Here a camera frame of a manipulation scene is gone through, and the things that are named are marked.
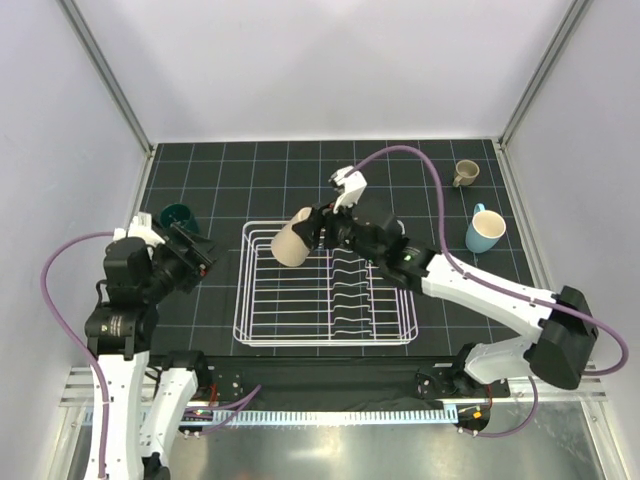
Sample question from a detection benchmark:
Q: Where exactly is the perforated metal cable duct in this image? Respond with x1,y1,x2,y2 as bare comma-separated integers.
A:
179,405,459,429

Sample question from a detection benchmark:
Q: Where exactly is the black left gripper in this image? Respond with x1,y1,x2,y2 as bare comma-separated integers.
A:
141,222,229,301

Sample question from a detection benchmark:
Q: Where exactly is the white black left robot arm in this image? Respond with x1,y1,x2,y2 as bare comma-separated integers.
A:
85,215,219,479

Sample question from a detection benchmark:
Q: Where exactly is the aluminium frame post right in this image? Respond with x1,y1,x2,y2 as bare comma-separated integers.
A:
497,0,592,151

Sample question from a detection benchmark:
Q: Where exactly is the small beige mug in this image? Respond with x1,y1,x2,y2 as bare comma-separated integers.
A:
452,159,480,188

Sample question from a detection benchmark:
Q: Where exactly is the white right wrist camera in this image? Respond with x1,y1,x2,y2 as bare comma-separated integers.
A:
330,167,367,214

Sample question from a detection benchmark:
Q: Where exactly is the aluminium frame post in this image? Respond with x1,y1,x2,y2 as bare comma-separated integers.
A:
56,0,153,157
497,0,592,151

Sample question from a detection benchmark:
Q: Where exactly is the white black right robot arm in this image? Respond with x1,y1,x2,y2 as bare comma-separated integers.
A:
292,205,598,396

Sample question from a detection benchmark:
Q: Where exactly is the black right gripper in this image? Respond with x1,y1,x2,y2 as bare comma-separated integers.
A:
294,191,382,268

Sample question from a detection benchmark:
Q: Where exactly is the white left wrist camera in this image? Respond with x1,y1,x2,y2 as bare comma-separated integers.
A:
112,212,165,247

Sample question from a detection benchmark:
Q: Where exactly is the blue mug cream inside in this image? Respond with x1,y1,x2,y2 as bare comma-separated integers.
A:
465,203,506,254

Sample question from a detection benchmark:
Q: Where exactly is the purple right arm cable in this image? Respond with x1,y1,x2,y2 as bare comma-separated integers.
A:
349,144,629,439

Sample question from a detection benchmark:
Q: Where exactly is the beige paper cup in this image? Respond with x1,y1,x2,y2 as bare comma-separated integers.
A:
271,215,312,268

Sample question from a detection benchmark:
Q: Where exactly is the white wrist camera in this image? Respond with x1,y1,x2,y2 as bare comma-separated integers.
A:
330,167,367,214
112,212,165,247

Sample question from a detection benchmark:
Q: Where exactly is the white wire dish rack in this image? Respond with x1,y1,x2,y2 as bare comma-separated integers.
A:
233,221,419,348

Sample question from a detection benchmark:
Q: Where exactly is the black grid mat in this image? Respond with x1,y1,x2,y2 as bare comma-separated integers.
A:
132,139,571,359

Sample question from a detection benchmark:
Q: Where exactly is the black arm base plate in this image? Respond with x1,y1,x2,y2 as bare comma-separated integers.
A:
198,353,509,411

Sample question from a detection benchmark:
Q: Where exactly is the aluminium frame post left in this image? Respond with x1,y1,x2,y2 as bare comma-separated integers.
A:
56,0,153,157

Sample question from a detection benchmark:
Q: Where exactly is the dark green mug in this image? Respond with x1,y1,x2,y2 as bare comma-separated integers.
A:
159,203,200,234

